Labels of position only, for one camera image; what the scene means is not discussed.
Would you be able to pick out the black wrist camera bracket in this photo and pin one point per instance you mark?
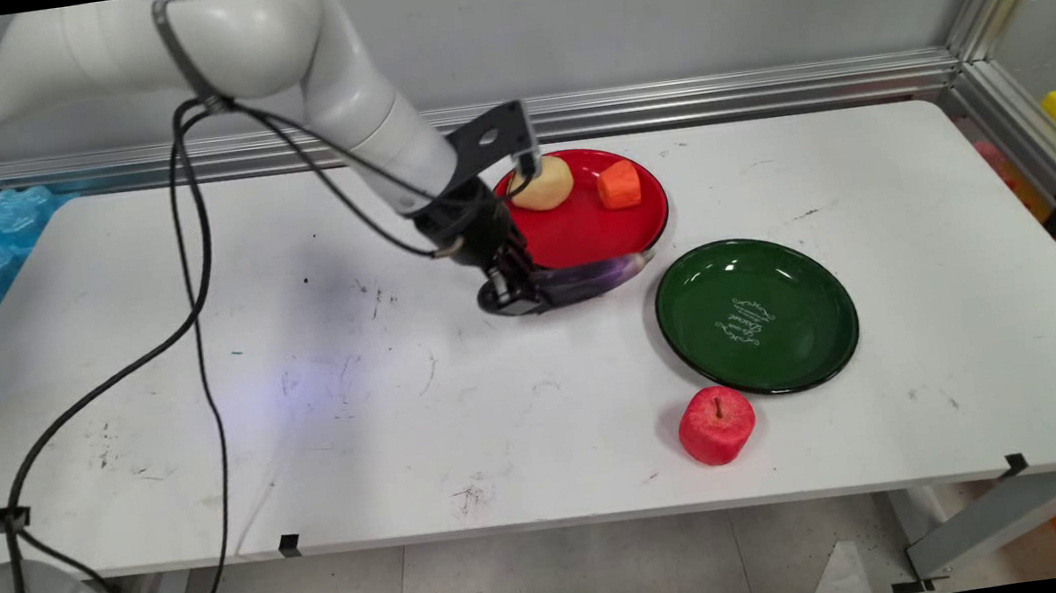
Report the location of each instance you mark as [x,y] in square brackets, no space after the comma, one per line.
[494,139]

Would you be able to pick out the long aluminium frame rail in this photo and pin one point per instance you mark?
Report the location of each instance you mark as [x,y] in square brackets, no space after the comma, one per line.
[715,97]

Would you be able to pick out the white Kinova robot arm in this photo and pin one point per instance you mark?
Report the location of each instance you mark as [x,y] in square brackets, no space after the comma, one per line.
[274,35]

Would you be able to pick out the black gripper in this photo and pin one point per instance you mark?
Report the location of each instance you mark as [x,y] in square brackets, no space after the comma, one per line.
[469,223]

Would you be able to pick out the red toy apple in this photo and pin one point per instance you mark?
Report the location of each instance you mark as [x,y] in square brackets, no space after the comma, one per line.
[715,427]

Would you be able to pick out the short aluminium frame rail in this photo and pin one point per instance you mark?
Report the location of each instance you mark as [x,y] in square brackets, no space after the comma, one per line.
[1051,162]

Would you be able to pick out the yellow toy potato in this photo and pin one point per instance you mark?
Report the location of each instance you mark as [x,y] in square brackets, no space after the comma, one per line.
[546,183]

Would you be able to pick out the white slanted table leg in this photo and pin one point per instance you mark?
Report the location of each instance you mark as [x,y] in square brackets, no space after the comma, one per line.
[999,521]

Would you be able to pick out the red round plate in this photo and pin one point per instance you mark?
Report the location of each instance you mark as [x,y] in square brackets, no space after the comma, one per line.
[595,223]

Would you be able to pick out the green round plate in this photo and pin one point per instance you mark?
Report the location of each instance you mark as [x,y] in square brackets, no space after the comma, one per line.
[757,317]

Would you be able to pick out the orange toy carrot piece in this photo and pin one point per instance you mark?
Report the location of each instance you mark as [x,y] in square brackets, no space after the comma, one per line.
[619,185]

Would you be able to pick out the black table edge clip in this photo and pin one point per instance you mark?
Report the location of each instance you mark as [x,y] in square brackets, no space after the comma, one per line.
[1016,465]
[290,545]

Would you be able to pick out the purple toy eggplant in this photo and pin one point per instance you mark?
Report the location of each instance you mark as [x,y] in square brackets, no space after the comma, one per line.
[591,277]

